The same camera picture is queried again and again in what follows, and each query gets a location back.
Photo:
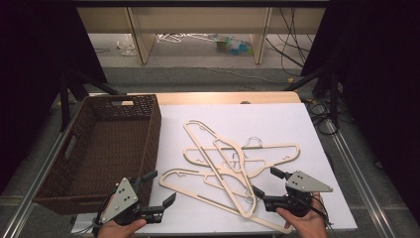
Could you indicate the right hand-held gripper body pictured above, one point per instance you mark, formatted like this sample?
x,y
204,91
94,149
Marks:
x,y
305,183

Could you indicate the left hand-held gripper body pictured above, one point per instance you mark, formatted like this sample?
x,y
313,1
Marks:
x,y
124,198

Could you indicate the beige plastic hanger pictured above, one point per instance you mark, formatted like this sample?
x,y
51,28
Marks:
x,y
259,172
215,169
204,199

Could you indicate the brown wicker basket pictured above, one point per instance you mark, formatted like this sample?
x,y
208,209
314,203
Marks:
x,y
109,148

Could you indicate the person's left hand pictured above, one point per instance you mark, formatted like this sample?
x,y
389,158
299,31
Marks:
x,y
115,230

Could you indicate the person's right hand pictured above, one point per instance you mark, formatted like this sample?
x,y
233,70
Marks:
x,y
307,226

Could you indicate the black metal stand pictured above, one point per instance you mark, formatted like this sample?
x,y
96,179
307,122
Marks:
x,y
334,95
64,99

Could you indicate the black curtain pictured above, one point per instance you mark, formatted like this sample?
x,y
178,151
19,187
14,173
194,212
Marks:
x,y
379,82
33,66

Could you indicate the clear plastic bag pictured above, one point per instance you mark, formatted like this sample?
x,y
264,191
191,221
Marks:
x,y
127,46

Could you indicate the colourful plastic items heap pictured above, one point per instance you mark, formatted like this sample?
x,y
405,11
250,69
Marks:
x,y
234,46

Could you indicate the white hangers heap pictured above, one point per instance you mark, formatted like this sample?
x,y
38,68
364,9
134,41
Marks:
x,y
171,38

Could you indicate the beige wooden desk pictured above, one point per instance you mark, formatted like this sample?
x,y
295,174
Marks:
x,y
198,20

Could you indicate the silver metal rail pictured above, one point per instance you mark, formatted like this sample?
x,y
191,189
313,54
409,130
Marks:
x,y
363,185
18,214

